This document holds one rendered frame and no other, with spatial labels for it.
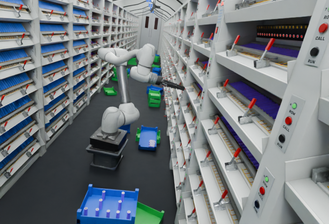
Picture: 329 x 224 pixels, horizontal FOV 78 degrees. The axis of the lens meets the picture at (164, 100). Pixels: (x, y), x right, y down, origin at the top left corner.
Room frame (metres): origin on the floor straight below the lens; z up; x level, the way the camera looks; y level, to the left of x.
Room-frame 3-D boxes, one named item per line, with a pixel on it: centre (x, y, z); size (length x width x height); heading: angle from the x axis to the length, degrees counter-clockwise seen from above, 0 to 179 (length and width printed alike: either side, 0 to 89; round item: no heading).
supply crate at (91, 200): (0.89, 0.22, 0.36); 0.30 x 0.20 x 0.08; 94
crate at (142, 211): (1.12, 0.05, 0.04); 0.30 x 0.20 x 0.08; 71
